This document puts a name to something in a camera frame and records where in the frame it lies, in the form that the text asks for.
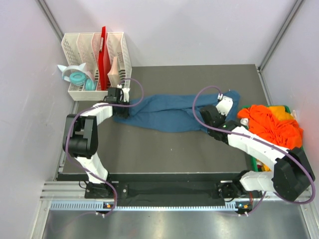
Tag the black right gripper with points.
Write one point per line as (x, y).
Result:
(224, 116)

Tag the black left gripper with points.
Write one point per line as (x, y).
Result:
(124, 115)

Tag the blue t shirt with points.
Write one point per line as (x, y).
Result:
(173, 113)

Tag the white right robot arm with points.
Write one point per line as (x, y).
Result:
(290, 172)

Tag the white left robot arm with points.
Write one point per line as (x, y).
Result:
(82, 137)

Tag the beige book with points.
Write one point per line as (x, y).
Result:
(113, 74)

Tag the red folder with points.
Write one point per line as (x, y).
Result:
(104, 64)

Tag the white t shirt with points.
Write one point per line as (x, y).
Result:
(244, 121)

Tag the white file organizer rack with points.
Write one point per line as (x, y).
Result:
(81, 48)

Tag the teal cat ear headphones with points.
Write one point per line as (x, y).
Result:
(78, 75)

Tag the orange t shirt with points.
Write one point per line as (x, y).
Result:
(262, 122)

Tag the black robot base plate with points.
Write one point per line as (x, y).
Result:
(169, 189)

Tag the aluminium frame post left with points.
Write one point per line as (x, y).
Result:
(44, 7)

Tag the aluminium frame post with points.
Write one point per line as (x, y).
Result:
(44, 7)
(280, 34)

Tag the grey slotted cable duct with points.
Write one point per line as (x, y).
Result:
(106, 206)

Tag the aluminium frame post right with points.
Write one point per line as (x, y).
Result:
(280, 34)

